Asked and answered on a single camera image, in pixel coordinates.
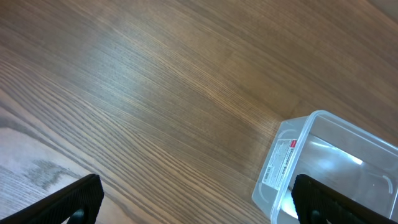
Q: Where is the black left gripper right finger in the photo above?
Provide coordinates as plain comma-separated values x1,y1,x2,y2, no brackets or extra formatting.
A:
291,174,397,224

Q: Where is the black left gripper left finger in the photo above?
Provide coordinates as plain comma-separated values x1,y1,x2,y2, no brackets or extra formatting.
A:
1,174,104,224

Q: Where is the clear plastic container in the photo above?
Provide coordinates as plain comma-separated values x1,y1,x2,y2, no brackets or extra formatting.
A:
252,110,397,223

